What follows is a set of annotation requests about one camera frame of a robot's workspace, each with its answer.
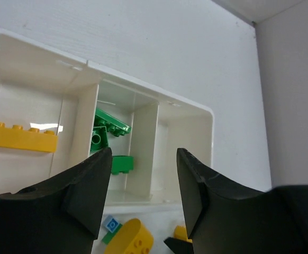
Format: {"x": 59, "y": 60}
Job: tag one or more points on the small yellow lego brick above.
{"x": 180, "y": 233}

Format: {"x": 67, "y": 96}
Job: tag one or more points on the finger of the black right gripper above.
{"x": 178, "y": 246}

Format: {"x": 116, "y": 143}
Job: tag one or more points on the white three-compartment plastic container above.
{"x": 44, "y": 88}

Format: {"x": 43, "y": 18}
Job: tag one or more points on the yellow curved lego brick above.
{"x": 132, "y": 237}

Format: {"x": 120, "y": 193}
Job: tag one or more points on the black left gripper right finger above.
{"x": 223, "y": 216}

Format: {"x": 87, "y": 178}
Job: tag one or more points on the light blue lego brick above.
{"x": 111, "y": 223}

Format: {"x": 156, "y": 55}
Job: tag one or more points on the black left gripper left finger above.
{"x": 59, "y": 215}

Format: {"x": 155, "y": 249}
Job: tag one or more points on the small green lego brick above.
{"x": 99, "y": 139}

